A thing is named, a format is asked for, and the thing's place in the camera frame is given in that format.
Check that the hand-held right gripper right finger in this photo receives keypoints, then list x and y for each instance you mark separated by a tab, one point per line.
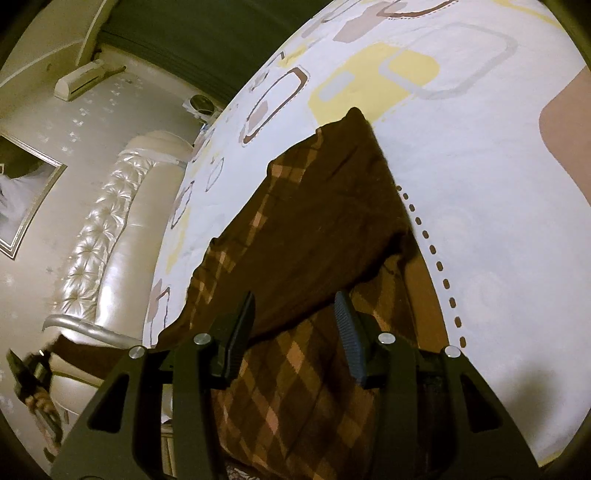
348	332

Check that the dark green curtain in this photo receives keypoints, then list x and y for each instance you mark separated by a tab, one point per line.
194	41

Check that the small round lamp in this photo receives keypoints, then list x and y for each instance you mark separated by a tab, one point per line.
202	105

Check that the printed white bed sheet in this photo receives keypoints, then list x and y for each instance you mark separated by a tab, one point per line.
485	184

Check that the framed wall picture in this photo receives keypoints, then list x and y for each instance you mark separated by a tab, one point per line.
27	194

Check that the tufted cream headboard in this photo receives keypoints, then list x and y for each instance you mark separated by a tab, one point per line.
115	240

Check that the white air conditioner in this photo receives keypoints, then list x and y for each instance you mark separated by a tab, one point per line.
78	81

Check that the brown plaid garment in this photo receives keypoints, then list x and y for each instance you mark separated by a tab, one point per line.
314	207

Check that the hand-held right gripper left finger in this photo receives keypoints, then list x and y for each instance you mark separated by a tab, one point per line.
238	332

